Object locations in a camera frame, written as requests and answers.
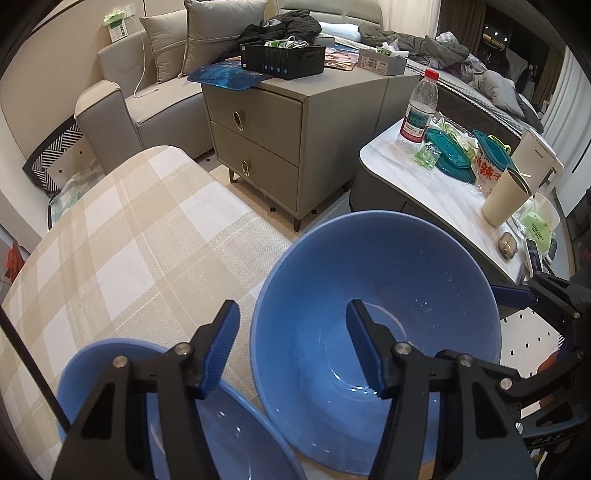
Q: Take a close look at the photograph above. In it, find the teal container lid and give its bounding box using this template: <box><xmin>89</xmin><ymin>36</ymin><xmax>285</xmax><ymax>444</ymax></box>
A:
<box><xmin>425</xmin><ymin>128</ymin><xmax>476</xmax><ymax>184</ymax></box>

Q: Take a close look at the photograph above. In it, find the plastic water bottle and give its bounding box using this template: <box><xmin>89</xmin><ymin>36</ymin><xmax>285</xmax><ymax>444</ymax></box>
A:
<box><xmin>398</xmin><ymin>69</ymin><xmax>439</xmax><ymax>153</ymax></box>

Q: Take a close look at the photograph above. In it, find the black jacket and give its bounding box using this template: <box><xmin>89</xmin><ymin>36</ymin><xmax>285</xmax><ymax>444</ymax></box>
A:
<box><xmin>217</xmin><ymin>9</ymin><xmax>322</xmax><ymax>61</ymax></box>

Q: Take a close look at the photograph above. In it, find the beige paper cup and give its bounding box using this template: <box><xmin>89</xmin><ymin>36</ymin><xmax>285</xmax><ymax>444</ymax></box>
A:
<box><xmin>482</xmin><ymin>168</ymin><xmax>532</xmax><ymax>227</ymax></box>

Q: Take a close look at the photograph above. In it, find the grey drawer cabinet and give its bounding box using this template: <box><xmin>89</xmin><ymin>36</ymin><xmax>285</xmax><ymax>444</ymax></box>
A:
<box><xmin>204</xmin><ymin>67</ymin><xmax>421</xmax><ymax>229</ymax></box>

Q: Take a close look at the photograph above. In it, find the beige checked tablecloth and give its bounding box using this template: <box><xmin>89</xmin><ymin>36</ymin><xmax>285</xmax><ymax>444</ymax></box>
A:
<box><xmin>0</xmin><ymin>144</ymin><xmax>306</xmax><ymax>480</ymax></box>

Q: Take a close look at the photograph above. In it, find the green white wall box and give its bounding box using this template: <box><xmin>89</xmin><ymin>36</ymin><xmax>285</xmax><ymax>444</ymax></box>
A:
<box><xmin>103</xmin><ymin>9</ymin><xmax>128</xmax><ymax>43</ymax></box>

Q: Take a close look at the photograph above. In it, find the blue bowl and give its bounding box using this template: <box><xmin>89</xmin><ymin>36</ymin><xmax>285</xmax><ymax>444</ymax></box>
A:
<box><xmin>52</xmin><ymin>339</ymin><xmax>304</xmax><ymax>479</ymax></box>
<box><xmin>250</xmin><ymin>210</ymin><xmax>501</xmax><ymax>475</ymax></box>

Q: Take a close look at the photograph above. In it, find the tissue box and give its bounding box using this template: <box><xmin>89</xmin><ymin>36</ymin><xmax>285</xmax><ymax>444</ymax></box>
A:
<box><xmin>358</xmin><ymin>48</ymin><xmax>409</xmax><ymax>76</ymax></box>

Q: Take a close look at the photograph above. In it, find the grey cushion right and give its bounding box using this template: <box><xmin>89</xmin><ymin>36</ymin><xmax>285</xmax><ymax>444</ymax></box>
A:
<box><xmin>181</xmin><ymin>0</ymin><xmax>266</xmax><ymax>76</ymax></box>

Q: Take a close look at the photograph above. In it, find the white marble side table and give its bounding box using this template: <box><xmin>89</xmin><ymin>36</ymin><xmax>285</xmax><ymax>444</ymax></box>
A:
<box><xmin>349</xmin><ymin>121</ymin><xmax>526</xmax><ymax>284</ymax></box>

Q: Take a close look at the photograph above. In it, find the grey cushion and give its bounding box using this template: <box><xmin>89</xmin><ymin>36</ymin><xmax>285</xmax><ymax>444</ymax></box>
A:
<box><xmin>181</xmin><ymin>0</ymin><xmax>266</xmax><ymax>76</ymax></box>
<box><xmin>139</xmin><ymin>10</ymin><xmax>187</xmax><ymax>83</ymax></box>

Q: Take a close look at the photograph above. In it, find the black storage box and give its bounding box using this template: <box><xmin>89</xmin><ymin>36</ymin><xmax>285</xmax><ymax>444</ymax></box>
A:
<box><xmin>240</xmin><ymin>43</ymin><xmax>325</xmax><ymax>80</ymax></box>

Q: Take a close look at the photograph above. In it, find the grey sofa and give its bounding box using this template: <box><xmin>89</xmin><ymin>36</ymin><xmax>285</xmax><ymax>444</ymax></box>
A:
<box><xmin>74</xmin><ymin>24</ymin><xmax>212</xmax><ymax>173</ymax></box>

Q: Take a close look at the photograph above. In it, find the person right hand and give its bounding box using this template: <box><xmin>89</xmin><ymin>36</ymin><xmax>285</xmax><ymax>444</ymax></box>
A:
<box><xmin>537</xmin><ymin>336</ymin><xmax>569</xmax><ymax>408</ymax></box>

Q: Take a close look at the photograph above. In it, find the grey cushion left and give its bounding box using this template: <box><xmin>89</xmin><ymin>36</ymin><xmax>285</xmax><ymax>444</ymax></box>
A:
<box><xmin>139</xmin><ymin>10</ymin><xmax>187</xmax><ymax>83</ymax></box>

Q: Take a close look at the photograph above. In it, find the black patterned chair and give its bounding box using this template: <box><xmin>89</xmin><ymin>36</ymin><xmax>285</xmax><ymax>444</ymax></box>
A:
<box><xmin>22</xmin><ymin>116</ymin><xmax>96</xmax><ymax>197</ymax></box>

